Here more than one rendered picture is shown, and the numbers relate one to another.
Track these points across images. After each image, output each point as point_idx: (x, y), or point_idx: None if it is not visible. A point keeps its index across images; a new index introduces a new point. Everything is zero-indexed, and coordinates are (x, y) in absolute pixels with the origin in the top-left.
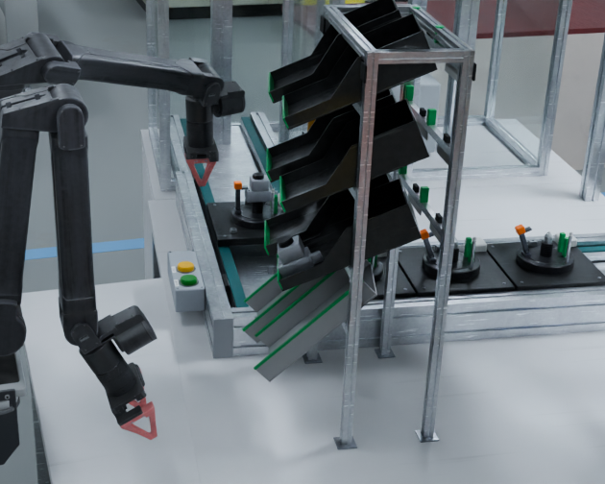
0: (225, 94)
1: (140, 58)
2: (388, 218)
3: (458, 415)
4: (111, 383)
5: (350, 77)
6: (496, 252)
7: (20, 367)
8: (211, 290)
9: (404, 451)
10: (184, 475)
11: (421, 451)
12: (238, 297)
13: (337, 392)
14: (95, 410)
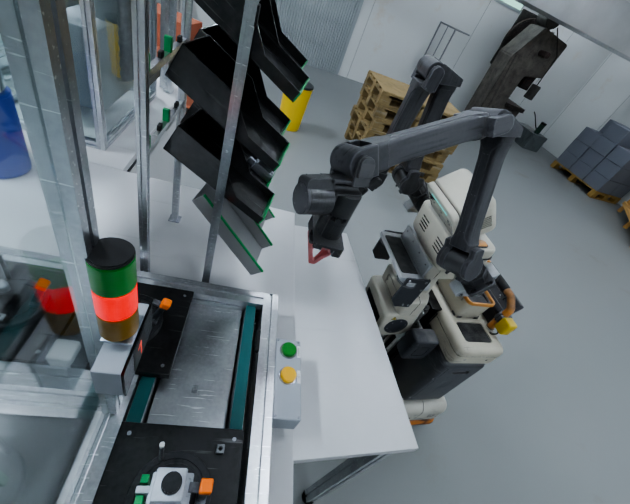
0: (323, 173)
1: (422, 126)
2: None
3: None
4: None
5: (272, 6)
6: None
7: (387, 243)
8: (271, 332)
9: (193, 215)
10: (300, 238)
11: (185, 212)
12: (249, 327)
13: (204, 261)
14: (340, 288)
